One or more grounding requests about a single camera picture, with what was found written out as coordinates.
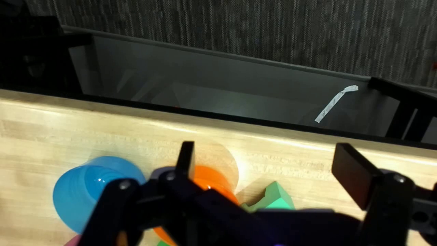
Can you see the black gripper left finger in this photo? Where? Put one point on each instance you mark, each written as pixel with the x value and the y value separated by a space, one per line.
pixel 186 157

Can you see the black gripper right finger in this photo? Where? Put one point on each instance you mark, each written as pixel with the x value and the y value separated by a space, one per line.
pixel 356 174

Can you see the orange plastic cup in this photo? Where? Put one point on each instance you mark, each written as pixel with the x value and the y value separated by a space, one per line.
pixel 216 168

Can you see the green foam block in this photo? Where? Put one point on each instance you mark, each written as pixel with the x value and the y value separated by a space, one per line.
pixel 274 197

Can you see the blue plastic cup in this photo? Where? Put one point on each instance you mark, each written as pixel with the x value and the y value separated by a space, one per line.
pixel 77 190

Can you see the black table frame leg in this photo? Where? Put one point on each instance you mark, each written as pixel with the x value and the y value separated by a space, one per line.
pixel 414 114

